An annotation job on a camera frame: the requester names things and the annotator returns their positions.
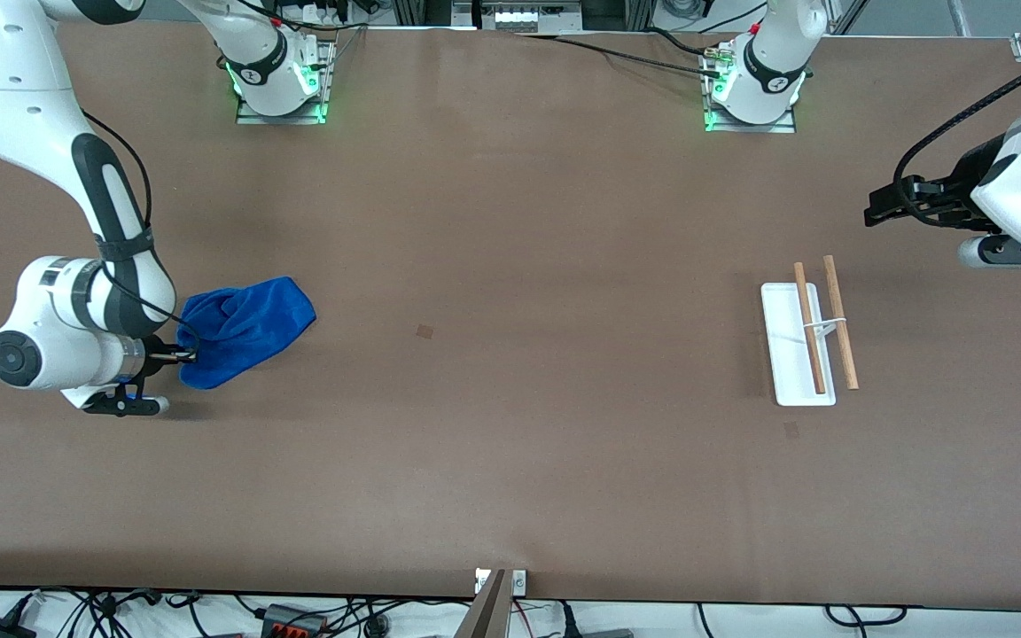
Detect white power strip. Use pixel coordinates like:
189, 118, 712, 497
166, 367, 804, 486
278, 0, 361, 26

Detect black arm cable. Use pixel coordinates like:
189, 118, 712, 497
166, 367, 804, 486
893, 43, 1021, 230
81, 108, 201, 364

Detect red and black connector box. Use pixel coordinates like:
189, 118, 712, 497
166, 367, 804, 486
260, 604, 327, 638

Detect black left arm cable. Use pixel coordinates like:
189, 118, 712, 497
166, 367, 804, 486
893, 43, 1021, 230

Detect white towel rack wooden rods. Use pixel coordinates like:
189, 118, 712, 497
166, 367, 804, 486
760, 254, 861, 408

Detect grey camera post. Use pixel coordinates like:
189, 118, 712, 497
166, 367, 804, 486
453, 569, 511, 638

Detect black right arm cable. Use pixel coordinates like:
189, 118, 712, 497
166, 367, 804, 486
81, 108, 201, 364

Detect short black table cable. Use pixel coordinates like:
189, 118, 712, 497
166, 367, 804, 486
646, 27, 729, 59

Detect looped black cable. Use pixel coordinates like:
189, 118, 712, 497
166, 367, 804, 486
823, 604, 908, 628

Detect long black table cable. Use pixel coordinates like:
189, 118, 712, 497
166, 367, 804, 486
515, 32, 726, 79

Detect blue towel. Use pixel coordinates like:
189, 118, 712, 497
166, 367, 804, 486
175, 276, 317, 391

